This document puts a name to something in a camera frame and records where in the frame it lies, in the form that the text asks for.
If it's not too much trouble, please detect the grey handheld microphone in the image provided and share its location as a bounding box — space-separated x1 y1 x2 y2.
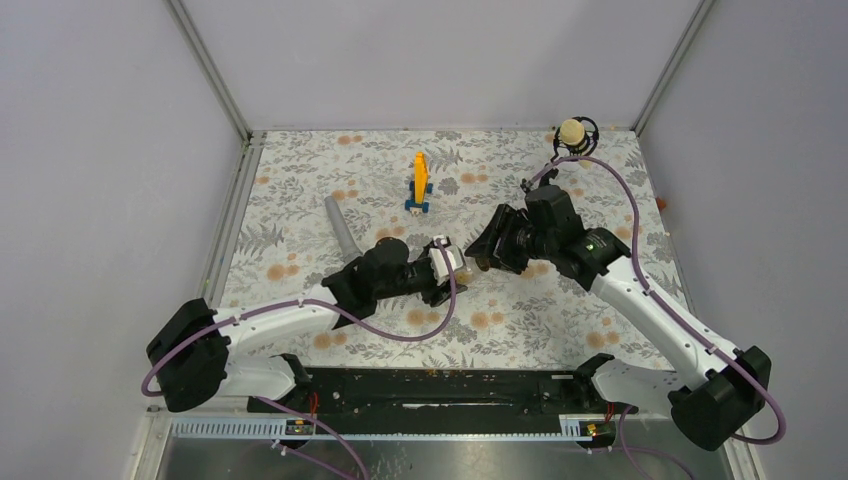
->
324 196 362 264

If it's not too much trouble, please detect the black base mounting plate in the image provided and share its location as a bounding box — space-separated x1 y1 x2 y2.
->
247 355 625 435

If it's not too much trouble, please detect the blue yellow toy block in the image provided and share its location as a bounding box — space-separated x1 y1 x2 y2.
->
404 152 433 215

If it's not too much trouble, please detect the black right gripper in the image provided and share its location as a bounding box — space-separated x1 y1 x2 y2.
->
463 203 557 275

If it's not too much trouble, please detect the floral patterned table mat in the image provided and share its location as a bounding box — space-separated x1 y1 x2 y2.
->
221 131 684 369

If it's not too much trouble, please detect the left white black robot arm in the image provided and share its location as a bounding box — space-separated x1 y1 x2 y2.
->
141 236 468 413

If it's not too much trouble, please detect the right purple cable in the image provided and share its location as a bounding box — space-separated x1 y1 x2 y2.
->
528 156 788 480

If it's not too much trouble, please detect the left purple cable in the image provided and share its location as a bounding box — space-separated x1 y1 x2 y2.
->
140 239 460 480

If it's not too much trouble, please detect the white slotted cable duct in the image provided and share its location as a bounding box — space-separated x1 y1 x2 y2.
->
168 415 598 443

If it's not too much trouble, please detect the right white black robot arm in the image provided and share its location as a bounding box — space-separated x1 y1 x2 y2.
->
464 185 771 451

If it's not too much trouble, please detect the cream foam studio microphone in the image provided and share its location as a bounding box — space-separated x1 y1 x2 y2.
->
550 116 600 162

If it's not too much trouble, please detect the purple cable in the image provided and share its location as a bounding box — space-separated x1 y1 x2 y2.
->
528 156 788 480
140 239 460 480

